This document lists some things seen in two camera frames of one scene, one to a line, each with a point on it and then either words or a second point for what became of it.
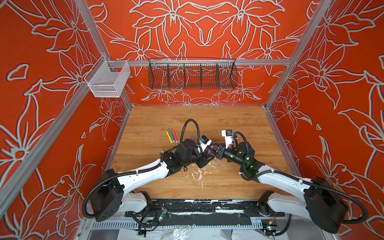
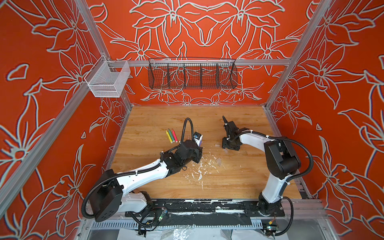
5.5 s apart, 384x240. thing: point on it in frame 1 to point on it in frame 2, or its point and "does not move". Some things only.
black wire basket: (192, 73) does not move
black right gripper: (221, 152) to (224, 144)
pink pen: (176, 138) does not move
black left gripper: (204, 159) to (198, 153)
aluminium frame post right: (298, 52) does not move
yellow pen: (167, 133) does not move
